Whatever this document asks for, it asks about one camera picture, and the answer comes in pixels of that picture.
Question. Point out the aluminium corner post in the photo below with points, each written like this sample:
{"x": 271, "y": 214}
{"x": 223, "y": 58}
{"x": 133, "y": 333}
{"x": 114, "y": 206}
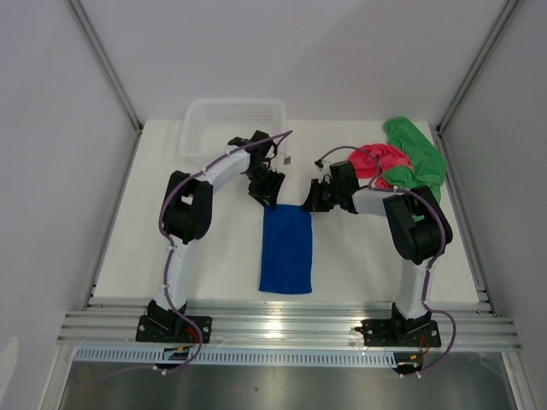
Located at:
{"x": 95, "y": 44}
{"x": 485, "y": 51}

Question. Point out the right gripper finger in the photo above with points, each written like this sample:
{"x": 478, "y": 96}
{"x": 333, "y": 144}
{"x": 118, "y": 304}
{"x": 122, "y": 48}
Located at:
{"x": 328, "y": 199}
{"x": 313, "y": 200}

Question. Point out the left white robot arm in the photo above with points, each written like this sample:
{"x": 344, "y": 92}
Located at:
{"x": 187, "y": 211}

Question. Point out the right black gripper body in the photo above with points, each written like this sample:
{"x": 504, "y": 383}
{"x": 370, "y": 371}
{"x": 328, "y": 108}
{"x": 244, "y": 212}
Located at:
{"x": 335, "y": 190}

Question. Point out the left aluminium corner post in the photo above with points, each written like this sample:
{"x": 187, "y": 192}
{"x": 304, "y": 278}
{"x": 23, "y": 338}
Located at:
{"x": 95, "y": 44}

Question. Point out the white slotted cable duct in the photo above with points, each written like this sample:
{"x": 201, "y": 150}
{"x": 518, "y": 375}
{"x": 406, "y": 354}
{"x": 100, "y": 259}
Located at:
{"x": 238, "y": 357}

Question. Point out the green towel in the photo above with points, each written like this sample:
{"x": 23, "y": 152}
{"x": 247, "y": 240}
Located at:
{"x": 427, "y": 166}

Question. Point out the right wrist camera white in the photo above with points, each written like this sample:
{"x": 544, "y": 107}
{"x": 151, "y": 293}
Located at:
{"x": 323, "y": 166}

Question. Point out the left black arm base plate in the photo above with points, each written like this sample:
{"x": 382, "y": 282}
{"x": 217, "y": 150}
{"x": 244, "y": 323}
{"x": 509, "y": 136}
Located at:
{"x": 174, "y": 331}

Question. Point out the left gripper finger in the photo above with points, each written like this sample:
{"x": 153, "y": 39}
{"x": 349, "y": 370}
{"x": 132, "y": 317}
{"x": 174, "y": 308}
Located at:
{"x": 274, "y": 185}
{"x": 261, "y": 194}

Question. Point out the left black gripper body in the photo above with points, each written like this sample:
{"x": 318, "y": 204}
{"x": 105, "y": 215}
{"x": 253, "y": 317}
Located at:
{"x": 258, "y": 177}

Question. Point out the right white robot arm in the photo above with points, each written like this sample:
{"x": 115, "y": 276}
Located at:
{"x": 419, "y": 231}

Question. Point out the pink towel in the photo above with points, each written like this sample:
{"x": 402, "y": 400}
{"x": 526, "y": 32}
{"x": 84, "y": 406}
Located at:
{"x": 386, "y": 165}

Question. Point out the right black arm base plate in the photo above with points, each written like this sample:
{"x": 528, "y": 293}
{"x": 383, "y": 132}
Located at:
{"x": 397, "y": 333}

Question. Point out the aluminium rail frame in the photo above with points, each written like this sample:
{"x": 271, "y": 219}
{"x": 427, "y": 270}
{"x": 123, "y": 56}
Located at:
{"x": 286, "y": 325}

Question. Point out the white plastic basket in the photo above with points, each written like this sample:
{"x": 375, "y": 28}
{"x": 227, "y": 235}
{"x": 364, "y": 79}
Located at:
{"x": 210, "y": 123}

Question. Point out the right aluminium corner post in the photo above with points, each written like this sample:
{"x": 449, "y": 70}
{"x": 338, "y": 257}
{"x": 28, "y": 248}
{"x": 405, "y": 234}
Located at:
{"x": 485, "y": 51}

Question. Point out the blue towel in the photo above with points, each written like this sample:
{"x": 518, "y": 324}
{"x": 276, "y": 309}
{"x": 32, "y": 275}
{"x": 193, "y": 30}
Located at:
{"x": 287, "y": 251}

